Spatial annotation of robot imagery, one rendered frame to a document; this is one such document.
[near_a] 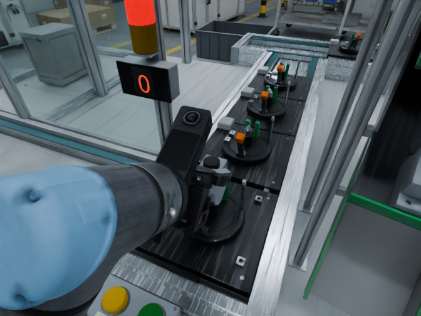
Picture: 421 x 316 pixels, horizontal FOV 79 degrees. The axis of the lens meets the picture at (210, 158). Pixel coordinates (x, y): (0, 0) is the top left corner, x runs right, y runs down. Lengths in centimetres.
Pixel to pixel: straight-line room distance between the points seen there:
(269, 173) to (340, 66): 100
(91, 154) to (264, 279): 59
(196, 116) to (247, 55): 130
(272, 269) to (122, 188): 40
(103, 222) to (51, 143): 80
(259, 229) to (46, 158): 67
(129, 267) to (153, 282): 6
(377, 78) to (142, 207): 31
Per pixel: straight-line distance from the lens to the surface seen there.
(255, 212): 58
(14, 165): 96
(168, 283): 52
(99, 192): 17
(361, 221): 48
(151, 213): 21
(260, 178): 66
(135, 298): 51
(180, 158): 31
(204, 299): 50
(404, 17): 36
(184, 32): 162
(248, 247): 53
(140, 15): 52
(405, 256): 49
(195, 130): 33
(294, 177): 71
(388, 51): 37
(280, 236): 58
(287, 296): 63
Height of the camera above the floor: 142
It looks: 40 degrees down
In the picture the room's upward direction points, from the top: straight up
